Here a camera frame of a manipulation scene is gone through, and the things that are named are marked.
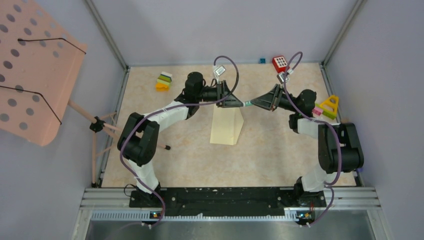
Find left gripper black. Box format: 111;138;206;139
196;80;244;108

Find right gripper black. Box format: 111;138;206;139
251;84;300;113

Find glue stick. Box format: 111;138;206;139
243;101;253;107

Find yellow envelope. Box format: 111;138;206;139
210;106;244;146

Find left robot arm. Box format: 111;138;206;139
117;71;244;207

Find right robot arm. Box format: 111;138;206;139
250;84;364;206

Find red toy block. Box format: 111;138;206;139
271;55;290;74

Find pink small block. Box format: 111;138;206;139
312;106;324;116

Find yellow green toy block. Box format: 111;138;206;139
317;94;339;120

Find stacked colourful toy blocks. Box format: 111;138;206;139
155;71;173;92

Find pink perforated music stand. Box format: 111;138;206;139
0;0;172;186

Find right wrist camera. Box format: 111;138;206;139
277;69;293;85

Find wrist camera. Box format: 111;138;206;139
277;69;293;85
213;65;226;81

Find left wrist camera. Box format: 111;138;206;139
213;65;226;81

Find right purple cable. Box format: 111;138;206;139
281;51;343;228

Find purple cable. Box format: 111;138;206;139
281;51;343;228
119;55;240;229

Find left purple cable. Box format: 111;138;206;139
119;55;240;229

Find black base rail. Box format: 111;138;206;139
80;187;381;225

